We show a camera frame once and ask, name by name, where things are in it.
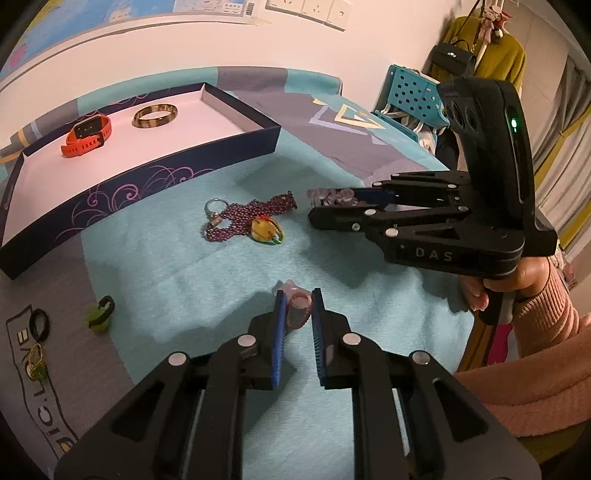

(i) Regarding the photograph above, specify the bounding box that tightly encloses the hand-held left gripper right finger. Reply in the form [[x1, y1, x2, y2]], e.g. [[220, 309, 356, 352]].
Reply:
[[310, 288, 541, 480]]

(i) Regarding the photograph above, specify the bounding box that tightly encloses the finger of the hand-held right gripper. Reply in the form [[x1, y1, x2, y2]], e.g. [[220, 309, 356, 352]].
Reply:
[[308, 205, 525, 278], [344, 171, 472, 208]]

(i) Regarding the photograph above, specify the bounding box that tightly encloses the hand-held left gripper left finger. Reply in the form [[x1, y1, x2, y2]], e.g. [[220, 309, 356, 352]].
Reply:
[[54, 291, 289, 480]]

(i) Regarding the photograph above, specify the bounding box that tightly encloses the clear crystal bracelet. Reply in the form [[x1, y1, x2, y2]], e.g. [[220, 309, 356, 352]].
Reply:
[[307, 187, 358, 208]]

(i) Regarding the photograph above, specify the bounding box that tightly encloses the purple beaded bracelet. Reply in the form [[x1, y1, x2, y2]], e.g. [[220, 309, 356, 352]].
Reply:
[[200, 191, 297, 241]]

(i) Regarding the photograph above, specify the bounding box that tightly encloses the yellow pendant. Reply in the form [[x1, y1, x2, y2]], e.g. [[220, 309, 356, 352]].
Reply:
[[249, 216, 286, 245]]

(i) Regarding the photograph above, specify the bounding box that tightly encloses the green pendant with black cord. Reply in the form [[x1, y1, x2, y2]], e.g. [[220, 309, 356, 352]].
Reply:
[[88, 295, 115, 330]]

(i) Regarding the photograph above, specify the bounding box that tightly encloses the navy box tray white inside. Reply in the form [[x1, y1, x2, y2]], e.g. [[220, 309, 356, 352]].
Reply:
[[0, 82, 282, 281]]

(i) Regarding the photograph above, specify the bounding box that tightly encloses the black ring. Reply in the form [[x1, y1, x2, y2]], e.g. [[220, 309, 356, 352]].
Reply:
[[29, 308, 49, 342]]

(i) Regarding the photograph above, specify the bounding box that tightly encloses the person's right forearm pink sleeve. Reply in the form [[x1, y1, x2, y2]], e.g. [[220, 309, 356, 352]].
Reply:
[[455, 263, 591, 439]]

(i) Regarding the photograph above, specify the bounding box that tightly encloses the person's right hand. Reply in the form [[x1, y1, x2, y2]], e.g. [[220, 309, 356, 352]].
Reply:
[[459, 256, 555, 311]]

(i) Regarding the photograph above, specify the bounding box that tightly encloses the striped curtain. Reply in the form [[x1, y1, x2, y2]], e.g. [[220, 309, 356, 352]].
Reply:
[[531, 55, 591, 287]]

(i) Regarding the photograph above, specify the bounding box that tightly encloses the yellow coat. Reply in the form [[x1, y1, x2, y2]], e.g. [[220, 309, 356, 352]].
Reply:
[[443, 16, 527, 93]]

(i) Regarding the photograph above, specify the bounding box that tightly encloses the black handbag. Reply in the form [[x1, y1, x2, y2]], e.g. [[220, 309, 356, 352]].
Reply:
[[429, 39, 476, 81]]

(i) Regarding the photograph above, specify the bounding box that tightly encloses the teal perforated plastic crate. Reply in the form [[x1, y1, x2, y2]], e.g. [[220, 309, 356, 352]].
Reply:
[[373, 65, 451, 144]]

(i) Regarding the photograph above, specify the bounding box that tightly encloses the pink floral ornament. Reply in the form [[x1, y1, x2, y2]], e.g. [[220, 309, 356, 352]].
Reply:
[[479, 4, 509, 43]]

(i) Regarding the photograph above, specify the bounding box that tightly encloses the tortoiseshell bangle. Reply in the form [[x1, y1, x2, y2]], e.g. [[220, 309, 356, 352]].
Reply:
[[133, 104, 179, 130]]

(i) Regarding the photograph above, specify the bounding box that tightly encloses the orange smartwatch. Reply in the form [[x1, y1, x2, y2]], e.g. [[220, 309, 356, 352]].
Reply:
[[61, 113, 113, 159]]

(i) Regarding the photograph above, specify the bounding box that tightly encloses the silver ring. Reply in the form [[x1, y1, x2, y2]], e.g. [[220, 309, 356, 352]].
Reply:
[[204, 198, 227, 227]]

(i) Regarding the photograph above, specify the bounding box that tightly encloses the gold and green necklace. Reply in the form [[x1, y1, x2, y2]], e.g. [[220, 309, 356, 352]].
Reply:
[[25, 342, 49, 384]]

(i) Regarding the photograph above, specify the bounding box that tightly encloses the wall map poster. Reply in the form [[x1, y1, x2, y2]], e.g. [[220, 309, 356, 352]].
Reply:
[[0, 0, 271, 81]]

